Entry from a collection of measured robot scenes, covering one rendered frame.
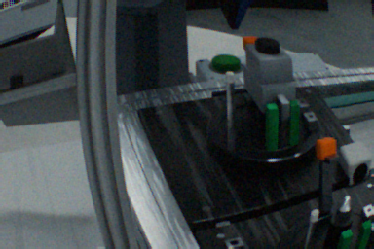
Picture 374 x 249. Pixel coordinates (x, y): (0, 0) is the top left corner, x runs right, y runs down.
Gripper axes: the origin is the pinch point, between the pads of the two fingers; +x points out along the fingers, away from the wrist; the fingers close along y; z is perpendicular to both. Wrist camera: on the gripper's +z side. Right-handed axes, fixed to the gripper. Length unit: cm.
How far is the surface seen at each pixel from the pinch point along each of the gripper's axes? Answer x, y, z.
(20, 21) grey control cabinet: 87, 44, 283
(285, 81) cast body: 3.9, -1.1, -14.7
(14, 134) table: 23.7, 33.4, 19.7
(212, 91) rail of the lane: 13.1, 2.6, 2.1
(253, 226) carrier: 12.6, 6.6, -27.1
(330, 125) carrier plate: 12.6, -9.7, -11.7
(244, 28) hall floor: 109, -86, 249
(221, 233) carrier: 12.5, 10.0, -27.2
